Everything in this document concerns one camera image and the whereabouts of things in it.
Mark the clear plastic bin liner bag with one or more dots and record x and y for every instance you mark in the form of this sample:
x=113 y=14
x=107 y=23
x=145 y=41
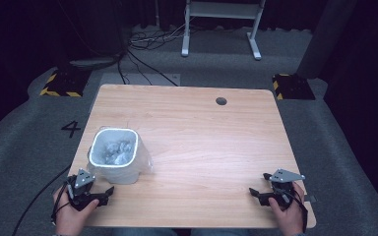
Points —
x=144 y=160

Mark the black yellow striped base plate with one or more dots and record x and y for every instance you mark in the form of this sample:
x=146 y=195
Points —
x=293 y=87
x=66 y=83

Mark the person's left hand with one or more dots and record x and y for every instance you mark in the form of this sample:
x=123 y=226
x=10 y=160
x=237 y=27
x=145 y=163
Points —
x=70 y=218

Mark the person's right hand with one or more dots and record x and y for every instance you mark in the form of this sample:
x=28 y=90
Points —
x=288 y=218

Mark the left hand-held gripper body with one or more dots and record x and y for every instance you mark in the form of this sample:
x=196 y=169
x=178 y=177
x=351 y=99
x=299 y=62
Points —
x=80 y=193

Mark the white plastic trash bin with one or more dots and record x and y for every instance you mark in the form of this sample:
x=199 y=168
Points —
x=114 y=170

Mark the grey pillar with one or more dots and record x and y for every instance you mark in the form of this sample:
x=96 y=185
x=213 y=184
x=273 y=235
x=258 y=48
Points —
x=325 y=36

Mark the white metal stand frame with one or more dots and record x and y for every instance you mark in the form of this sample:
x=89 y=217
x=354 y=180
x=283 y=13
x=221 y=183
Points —
x=221 y=10

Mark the crumpled white paper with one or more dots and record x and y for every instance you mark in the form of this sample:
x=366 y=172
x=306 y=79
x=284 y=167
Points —
x=118 y=151

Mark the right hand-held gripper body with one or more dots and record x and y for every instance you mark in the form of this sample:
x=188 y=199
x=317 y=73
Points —
x=283 y=187

